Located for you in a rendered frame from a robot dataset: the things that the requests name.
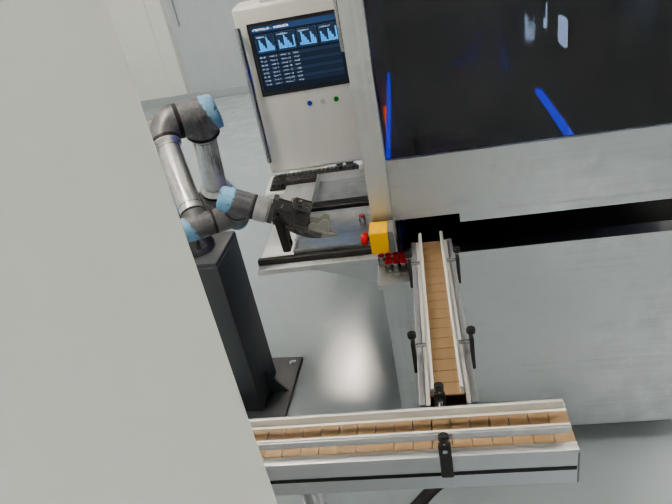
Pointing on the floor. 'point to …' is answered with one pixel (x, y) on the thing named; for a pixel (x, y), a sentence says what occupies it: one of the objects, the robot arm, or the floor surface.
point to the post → (376, 176)
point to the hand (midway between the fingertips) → (333, 235)
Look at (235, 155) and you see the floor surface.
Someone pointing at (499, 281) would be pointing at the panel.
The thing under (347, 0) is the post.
